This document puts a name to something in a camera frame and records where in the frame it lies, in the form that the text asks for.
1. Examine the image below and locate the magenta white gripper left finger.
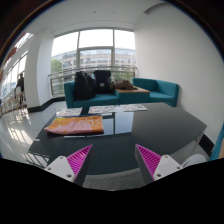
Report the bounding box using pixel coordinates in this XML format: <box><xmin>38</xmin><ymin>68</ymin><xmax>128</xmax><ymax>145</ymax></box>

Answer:
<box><xmin>45</xmin><ymin>145</ymin><xmax>92</xmax><ymax>186</ymax></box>

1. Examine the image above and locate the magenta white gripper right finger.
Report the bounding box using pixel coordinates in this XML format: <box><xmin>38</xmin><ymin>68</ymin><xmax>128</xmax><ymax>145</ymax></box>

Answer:
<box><xmin>135</xmin><ymin>144</ymin><xmax>182</xmax><ymax>184</ymax></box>

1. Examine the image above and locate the orange pink folded towel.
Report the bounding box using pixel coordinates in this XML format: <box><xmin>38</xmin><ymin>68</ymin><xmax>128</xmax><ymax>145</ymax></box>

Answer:
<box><xmin>44</xmin><ymin>116</ymin><xmax>104</xmax><ymax>135</ymax></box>

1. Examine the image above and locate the left magazine on table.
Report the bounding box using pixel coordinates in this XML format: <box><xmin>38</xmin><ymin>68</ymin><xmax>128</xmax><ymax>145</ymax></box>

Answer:
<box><xmin>56</xmin><ymin>108</ymin><xmax>82</xmax><ymax>117</ymax></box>

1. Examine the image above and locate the right magazine on table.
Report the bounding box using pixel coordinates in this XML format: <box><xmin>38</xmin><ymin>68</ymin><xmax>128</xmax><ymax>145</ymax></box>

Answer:
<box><xmin>120</xmin><ymin>104</ymin><xmax>148</xmax><ymax>112</ymax></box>

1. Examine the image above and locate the teal sectional sofa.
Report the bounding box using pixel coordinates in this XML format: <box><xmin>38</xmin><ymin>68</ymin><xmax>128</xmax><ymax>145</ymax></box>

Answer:
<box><xmin>64</xmin><ymin>78</ymin><xmax>179</xmax><ymax>108</ymax></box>

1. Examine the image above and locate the wooden side table top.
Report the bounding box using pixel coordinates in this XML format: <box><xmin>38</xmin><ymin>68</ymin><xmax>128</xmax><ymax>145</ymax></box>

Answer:
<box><xmin>116</xmin><ymin>87</ymin><xmax>150</xmax><ymax>93</ymax></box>

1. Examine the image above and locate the black backpack left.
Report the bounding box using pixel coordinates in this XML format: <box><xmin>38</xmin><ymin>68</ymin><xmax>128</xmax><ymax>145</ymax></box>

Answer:
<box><xmin>74</xmin><ymin>71</ymin><xmax>95</xmax><ymax>100</ymax></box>

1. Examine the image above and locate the brown bag on sofa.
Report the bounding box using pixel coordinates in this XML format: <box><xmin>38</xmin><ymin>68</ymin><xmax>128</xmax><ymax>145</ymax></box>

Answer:
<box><xmin>115</xmin><ymin>79</ymin><xmax>136</xmax><ymax>90</ymax></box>

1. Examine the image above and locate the metal window railing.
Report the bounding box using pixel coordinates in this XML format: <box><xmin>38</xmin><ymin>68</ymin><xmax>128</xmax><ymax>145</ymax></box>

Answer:
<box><xmin>48</xmin><ymin>65</ymin><xmax>138</xmax><ymax>98</ymax></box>

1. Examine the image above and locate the dark blue backpack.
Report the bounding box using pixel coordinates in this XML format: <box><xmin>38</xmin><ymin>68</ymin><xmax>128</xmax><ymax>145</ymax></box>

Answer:
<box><xmin>94</xmin><ymin>70</ymin><xmax>111</xmax><ymax>94</ymax></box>

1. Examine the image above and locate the person standing at left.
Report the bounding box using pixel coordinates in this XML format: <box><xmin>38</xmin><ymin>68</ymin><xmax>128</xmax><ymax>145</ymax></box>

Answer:
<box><xmin>16</xmin><ymin>73</ymin><xmax>24</xmax><ymax>92</ymax></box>

